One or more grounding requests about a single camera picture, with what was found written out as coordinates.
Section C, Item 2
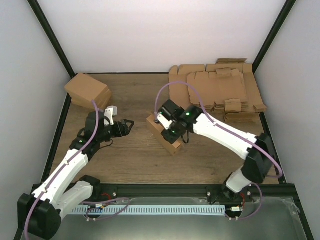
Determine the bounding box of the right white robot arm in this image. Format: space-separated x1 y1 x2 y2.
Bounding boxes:
155 100 277 202

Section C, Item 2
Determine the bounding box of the stack of flat cardboard blanks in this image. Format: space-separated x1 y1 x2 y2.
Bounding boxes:
168 58 267 123

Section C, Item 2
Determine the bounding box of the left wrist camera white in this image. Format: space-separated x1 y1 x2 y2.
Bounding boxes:
103 105 118 127

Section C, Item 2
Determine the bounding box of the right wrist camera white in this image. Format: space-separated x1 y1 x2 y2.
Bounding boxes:
155 112 173 130

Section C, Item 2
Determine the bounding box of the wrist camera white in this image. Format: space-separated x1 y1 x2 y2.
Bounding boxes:
103 105 118 127
155 112 173 130

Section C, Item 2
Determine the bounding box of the stack of folded cardboard boxes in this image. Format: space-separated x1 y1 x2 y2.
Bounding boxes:
64 73 112 110

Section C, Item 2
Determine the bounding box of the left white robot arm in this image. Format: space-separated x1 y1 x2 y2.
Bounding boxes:
17 106 135 240

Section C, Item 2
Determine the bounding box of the light blue slotted cable duct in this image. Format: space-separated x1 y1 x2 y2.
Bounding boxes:
70 205 226 216

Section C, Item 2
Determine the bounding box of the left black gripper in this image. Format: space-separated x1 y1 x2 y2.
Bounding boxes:
98 120 135 143

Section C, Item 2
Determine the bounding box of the cardboard box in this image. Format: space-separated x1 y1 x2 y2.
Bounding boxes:
145 113 183 157

